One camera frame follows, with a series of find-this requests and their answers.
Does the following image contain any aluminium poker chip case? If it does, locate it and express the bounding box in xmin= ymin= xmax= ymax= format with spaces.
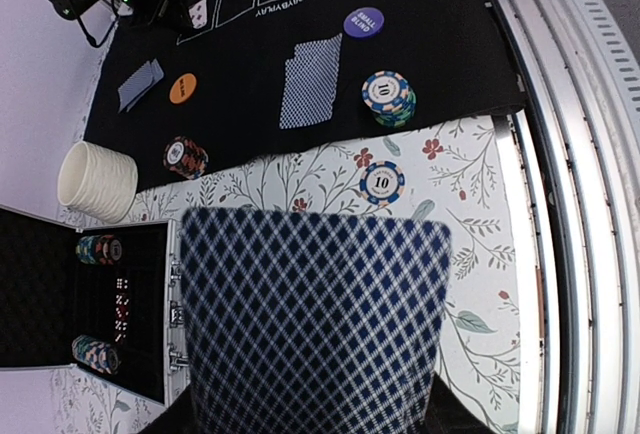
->
xmin=1 ymin=209 xmax=188 ymax=405

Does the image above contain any blue green moved chip stack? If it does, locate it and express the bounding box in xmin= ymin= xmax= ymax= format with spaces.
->
xmin=361 ymin=70 xmax=417 ymax=128

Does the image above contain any blue playing card deck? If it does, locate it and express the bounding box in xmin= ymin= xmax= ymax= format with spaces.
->
xmin=180 ymin=208 xmax=452 ymax=433

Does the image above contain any row of red dice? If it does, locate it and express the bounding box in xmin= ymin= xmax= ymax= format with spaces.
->
xmin=114 ymin=277 xmax=130 ymax=345

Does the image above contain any black poker mat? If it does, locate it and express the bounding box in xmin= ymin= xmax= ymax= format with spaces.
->
xmin=84 ymin=0 xmax=523 ymax=190

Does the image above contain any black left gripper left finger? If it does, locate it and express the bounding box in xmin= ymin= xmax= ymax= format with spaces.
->
xmin=144 ymin=384 xmax=199 ymax=434

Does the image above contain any floral table cloth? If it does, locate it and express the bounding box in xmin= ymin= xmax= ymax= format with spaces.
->
xmin=49 ymin=113 xmax=524 ymax=434

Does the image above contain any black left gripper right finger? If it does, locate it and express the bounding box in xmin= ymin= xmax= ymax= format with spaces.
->
xmin=424 ymin=375 xmax=492 ymax=434

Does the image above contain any purple small blind button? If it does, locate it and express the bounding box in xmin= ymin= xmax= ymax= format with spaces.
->
xmin=343 ymin=7 xmax=385 ymax=39

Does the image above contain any red black moved chip stack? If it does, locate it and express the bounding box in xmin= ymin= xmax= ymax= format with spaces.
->
xmin=163 ymin=136 xmax=209 ymax=180

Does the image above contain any single blue ten chip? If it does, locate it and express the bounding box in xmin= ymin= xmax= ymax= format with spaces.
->
xmin=359 ymin=161 xmax=406 ymax=207

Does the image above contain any orange big blind button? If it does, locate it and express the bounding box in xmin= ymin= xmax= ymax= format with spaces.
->
xmin=169 ymin=73 xmax=197 ymax=105

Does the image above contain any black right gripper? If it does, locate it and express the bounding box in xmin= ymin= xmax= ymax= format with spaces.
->
xmin=122 ymin=0 xmax=193 ymax=32

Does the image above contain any white ceramic cup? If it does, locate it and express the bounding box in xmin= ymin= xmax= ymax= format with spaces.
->
xmin=57 ymin=141 xmax=138 ymax=224

